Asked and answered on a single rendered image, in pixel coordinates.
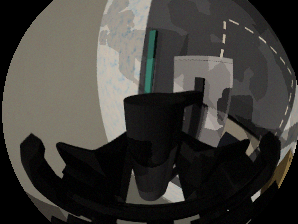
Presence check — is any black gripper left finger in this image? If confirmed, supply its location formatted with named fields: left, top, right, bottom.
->
left=56, top=132, right=133, bottom=202

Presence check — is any beige square tile with black square mark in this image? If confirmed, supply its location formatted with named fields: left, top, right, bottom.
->
left=218, top=117, right=259, bottom=156

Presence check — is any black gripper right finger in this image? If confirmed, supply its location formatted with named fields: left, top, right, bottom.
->
left=176, top=131, right=250, bottom=201

